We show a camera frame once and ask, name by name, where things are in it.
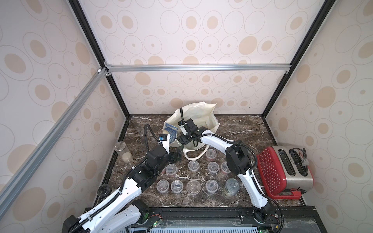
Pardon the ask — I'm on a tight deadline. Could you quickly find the orange seed jar clear lid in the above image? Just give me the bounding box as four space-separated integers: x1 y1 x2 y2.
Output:
188 160 200 173

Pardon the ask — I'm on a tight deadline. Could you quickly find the cream canvas starry night bag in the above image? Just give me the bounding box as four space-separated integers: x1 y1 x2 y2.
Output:
163 102 220 148

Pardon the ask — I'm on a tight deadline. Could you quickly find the clear seed jar row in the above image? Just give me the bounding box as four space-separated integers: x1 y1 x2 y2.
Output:
206 149 217 162

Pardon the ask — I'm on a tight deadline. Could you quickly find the large clear seed jar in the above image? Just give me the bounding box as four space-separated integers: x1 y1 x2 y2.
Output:
223 178 240 197

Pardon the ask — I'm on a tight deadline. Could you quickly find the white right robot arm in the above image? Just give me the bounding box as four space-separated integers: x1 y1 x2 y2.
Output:
177 108 273 223

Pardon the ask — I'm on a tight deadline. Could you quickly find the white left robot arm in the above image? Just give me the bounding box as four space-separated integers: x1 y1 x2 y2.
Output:
62 124 182 233

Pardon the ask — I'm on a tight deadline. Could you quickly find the silver aluminium crossbar back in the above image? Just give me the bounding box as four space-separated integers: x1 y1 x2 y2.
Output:
107 64 291 72

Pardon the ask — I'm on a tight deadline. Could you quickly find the red and steel toaster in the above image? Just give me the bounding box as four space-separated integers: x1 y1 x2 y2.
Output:
257 146 314 200

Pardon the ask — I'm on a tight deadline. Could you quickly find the silver aluminium bar left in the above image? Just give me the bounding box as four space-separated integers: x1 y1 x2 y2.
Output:
1 67 107 218

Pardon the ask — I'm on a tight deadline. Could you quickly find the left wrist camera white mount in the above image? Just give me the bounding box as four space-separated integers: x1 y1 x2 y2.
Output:
159 134 170 153

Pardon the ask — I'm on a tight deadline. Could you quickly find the clear plastic jar by wall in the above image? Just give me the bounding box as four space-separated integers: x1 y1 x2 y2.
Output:
114 141 133 163

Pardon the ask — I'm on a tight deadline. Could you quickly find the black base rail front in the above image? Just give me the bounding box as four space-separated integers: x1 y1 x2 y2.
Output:
84 206 328 233

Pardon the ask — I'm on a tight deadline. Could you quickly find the black lid jar by wall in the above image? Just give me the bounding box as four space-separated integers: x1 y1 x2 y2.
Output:
97 184 112 199

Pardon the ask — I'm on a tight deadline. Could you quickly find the black corner frame post right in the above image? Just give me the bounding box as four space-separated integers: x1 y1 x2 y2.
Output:
262 0 336 120

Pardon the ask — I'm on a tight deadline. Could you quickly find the black corner frame post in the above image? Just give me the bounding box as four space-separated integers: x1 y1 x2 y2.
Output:
68 0 131 118
262 0 336 120

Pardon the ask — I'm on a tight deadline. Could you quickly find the black corner frame post left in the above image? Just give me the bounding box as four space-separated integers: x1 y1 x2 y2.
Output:
68 0 131 118

